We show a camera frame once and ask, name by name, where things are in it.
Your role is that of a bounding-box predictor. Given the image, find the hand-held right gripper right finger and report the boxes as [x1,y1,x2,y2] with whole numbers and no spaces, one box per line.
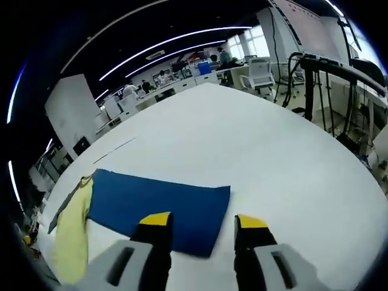
[233,213,327,291]

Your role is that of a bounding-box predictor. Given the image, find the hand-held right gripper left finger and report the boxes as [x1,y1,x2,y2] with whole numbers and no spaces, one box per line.
[59,211,175,291]

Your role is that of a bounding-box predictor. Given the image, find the yellow and blue garment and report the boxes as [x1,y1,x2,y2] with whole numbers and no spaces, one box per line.
[47,168,232,286]

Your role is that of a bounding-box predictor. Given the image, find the black square panel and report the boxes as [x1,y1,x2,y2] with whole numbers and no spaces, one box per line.
[72,136,91,157]

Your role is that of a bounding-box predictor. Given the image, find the white office desks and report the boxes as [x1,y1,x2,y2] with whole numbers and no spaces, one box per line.
[96,67,244,135]

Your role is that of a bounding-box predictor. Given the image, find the white mesh office chair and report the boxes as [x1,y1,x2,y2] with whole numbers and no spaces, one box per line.
[240,56,276,96]

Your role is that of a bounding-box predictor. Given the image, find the ceiling light strip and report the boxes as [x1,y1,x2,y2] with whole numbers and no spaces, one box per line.
[6,64,27,124]
[99,25,253,81]
[124,39,229,78]

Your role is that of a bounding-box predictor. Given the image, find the black metal frame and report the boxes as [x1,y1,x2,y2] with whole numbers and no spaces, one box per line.
[301,53,388,138]

